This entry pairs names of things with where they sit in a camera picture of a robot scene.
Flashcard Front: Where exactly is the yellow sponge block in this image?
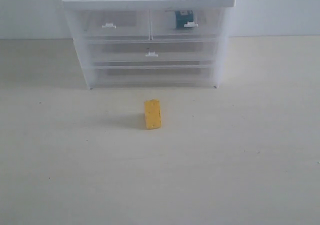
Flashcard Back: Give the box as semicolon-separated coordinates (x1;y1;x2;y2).
144;99;162;130

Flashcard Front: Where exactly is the white plastic drawer cabinet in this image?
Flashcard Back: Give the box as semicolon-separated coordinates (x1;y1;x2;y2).
62;0;236;89

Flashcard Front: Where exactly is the clear wide bottom drawer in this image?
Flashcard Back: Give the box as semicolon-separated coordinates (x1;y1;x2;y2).
94;66;214;87

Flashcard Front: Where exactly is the clear wide drawer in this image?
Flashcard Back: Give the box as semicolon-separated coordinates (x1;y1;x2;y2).
86;41;218;63
94;66;214;87

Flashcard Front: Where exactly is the white bottle blue label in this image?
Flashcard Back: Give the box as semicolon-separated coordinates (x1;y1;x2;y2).
174;10;198;30

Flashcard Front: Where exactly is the clear wide middle drawer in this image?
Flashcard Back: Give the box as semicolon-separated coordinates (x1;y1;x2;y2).
86;41;218;63

